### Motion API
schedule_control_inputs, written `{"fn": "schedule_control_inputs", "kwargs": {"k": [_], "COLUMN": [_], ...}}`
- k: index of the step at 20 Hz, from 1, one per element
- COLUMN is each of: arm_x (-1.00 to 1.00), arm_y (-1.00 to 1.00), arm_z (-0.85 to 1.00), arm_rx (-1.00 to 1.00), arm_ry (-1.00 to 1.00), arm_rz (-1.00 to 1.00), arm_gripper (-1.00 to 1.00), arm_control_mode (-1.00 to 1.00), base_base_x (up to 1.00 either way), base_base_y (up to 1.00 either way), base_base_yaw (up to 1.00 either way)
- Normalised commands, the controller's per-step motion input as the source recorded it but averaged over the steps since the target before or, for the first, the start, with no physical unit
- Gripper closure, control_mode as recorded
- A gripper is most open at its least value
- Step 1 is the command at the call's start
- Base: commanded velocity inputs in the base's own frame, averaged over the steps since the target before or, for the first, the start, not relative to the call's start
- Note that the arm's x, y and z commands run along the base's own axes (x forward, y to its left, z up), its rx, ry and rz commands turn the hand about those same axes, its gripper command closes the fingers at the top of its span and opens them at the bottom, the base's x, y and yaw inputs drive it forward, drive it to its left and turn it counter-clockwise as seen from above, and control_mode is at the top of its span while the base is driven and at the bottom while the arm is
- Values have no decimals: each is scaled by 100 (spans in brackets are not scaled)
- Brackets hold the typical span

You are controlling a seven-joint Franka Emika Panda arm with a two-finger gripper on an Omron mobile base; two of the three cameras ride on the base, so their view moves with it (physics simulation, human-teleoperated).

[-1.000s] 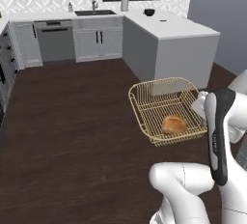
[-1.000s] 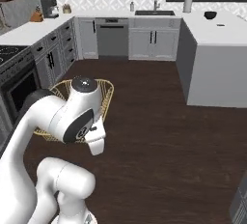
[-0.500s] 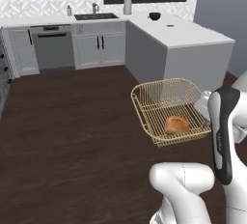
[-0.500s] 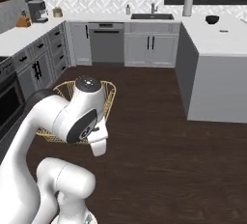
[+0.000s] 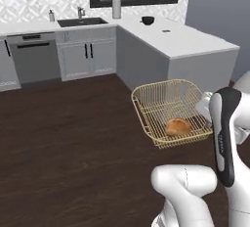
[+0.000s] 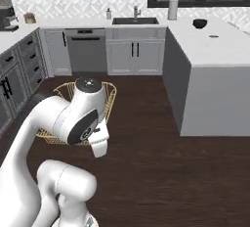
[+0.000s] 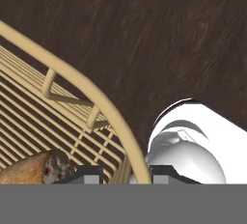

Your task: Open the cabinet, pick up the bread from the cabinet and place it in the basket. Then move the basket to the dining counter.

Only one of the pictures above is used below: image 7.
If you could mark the white rounded object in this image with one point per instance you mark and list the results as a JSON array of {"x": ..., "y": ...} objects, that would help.
[{"x": 218, "y": 137}]

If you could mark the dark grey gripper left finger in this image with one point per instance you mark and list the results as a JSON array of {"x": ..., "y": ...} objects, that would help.
[{"x": 91, "y": 173}]

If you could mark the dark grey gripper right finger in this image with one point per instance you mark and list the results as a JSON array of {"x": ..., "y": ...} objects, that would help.
[{"x": 160, "y": 171}]

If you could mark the brown bread loaf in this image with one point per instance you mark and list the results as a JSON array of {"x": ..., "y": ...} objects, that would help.
[{"x": 29, "y": 170}]

